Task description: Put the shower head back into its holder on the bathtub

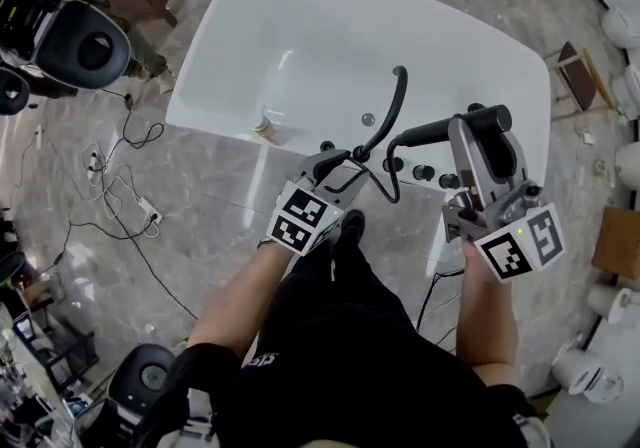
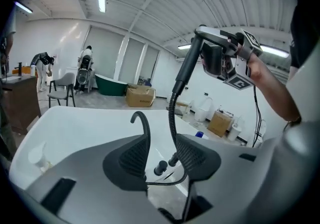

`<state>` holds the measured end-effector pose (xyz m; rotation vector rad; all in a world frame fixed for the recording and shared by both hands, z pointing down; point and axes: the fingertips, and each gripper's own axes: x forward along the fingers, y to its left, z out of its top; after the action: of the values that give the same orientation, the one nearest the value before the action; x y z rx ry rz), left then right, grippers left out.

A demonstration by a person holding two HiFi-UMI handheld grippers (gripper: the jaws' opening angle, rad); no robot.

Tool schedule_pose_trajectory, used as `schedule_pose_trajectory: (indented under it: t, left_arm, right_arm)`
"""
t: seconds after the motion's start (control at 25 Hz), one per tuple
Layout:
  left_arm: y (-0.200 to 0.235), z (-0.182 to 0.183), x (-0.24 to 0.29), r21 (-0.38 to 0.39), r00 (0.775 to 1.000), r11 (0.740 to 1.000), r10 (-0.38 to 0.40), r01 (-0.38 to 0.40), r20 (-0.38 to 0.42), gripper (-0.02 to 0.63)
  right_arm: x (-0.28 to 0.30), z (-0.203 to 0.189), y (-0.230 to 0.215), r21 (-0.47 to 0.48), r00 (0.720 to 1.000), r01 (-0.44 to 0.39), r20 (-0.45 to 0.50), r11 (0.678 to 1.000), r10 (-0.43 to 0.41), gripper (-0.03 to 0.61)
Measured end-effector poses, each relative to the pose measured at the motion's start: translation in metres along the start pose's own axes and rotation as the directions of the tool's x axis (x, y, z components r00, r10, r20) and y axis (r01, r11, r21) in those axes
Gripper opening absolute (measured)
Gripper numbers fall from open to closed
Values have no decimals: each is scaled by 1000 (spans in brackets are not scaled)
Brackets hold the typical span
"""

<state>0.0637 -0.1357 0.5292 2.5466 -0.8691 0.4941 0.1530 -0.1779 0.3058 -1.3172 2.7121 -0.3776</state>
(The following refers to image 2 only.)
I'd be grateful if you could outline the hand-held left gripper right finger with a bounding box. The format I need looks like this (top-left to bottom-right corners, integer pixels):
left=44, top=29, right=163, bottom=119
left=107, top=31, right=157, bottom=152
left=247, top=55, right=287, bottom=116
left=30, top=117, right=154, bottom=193
left=175, top=132, right=223, bottom=183

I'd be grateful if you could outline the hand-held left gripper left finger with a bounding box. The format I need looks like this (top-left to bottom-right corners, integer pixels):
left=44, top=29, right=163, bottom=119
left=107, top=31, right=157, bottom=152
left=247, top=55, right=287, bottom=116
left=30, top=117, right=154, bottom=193
left=102, top=133, right=152, bottom=193

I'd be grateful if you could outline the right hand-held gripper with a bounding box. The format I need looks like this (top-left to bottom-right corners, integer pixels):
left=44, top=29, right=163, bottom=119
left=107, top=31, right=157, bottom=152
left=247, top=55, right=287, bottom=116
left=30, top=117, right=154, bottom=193
left=194, top=25, right=263, bottom=91

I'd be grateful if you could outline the black shower hose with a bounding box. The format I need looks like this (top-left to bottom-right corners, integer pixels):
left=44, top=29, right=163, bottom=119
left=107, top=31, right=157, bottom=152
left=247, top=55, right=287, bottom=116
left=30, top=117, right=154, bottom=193
left=146, top=91, right=189, bottom=187

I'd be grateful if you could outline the white bathtub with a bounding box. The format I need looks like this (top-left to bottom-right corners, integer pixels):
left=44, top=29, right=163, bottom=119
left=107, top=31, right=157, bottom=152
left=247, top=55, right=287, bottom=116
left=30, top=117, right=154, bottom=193
left=8, top=105, right=251, bottom=192

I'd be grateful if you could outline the person's right forearm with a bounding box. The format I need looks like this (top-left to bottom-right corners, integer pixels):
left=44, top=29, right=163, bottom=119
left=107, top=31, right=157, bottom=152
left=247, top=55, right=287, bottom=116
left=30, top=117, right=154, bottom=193
left=248, top=51, right=303, bottom=125

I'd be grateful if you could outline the green bathtub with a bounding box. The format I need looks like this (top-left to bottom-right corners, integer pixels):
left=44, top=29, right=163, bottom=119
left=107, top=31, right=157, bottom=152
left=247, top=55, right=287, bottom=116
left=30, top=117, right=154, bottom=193
left=94, top=73, right=129, bottom=97

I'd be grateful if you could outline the black round faucet knob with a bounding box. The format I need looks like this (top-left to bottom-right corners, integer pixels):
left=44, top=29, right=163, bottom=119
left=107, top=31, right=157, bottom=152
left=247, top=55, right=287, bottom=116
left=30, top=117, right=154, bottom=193
left=168, top=153, right=180, bottom=168

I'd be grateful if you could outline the closed brown cardboard box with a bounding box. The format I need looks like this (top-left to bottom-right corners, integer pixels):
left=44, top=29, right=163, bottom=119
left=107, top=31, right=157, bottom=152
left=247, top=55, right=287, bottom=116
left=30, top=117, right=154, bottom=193
left=207, top=110, right=235, bottom=139

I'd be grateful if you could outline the black curved faucet spout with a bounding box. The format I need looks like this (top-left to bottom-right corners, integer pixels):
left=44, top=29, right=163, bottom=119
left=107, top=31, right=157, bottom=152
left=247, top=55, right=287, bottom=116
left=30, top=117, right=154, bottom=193
left=130, top=111, right=168, bottom=176

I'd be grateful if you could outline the large open cardboard box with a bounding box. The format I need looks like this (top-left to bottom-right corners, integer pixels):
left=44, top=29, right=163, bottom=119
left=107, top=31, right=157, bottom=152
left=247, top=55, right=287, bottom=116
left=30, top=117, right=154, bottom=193
left=125, top=84, right=157, bottom=108

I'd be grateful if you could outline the person's black clothing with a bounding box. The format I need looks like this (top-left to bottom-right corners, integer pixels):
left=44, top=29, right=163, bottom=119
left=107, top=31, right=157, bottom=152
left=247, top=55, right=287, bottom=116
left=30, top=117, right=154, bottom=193
left=289, top=2, right=320, bottom=69

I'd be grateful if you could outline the grey chair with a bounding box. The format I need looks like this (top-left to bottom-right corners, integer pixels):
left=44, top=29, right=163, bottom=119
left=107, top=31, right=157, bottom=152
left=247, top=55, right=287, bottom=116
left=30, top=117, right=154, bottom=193
left=47, top=72, right=77, bottom=109

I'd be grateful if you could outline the window with grey blinds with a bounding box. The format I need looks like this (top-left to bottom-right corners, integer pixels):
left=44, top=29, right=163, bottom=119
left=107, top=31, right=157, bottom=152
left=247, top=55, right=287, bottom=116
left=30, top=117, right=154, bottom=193
left=87, top=25, right=161, bottom=86

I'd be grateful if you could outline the small black basin faucet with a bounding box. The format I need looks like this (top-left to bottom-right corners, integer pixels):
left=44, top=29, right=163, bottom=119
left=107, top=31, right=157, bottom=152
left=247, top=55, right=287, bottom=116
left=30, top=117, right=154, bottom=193
left=14, top=61, right=24, bottom=77

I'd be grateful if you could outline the wooden stool frame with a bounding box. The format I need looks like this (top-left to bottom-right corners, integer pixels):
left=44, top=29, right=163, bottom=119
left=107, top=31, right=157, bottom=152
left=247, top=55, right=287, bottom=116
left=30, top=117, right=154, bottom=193
left=174, top=101, right=192, bottom=118

